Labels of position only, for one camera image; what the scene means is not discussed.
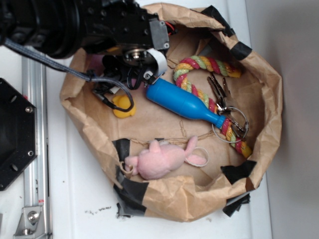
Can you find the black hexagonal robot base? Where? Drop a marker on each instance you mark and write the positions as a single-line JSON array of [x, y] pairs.
[[17, 134]]

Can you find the pink plush mouse toy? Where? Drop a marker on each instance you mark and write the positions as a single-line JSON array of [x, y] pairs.
[[161, 159]]

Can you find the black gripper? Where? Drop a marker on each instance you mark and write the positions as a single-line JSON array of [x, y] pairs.
[[129, 71]]

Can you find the metal corner bracket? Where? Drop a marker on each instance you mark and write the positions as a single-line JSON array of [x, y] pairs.
[[31, 224]]

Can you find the aluminium extrusion rail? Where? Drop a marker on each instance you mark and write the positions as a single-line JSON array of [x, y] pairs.
[[36, 176]]

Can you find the metal keys on ring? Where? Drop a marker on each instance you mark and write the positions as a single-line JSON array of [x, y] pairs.
[[226, 106]]

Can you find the brown paper bag bin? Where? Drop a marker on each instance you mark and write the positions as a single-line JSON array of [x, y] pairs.
[[189, 193]]

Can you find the blue plastic bottle toy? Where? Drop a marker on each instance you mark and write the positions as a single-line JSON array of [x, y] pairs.
[[182, 102]]

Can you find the multicolour rope toy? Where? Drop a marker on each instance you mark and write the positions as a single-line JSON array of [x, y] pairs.
[[221, 70]]

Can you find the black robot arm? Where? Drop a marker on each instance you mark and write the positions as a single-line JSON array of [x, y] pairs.
[[132, 41]]

